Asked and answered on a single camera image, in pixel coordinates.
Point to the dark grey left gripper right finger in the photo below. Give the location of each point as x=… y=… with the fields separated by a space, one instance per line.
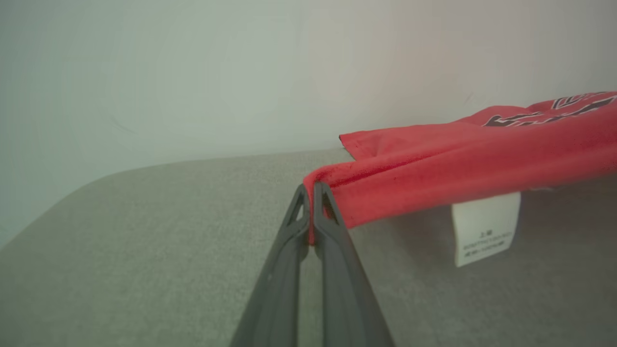
x=347 y=299

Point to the red basketball jersey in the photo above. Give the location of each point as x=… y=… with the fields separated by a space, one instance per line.
x=458 y=164

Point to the grey fabric sofa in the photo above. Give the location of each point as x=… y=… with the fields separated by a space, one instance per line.
x=120 y=250

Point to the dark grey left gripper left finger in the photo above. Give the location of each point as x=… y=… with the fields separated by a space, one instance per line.
x=277 y=289

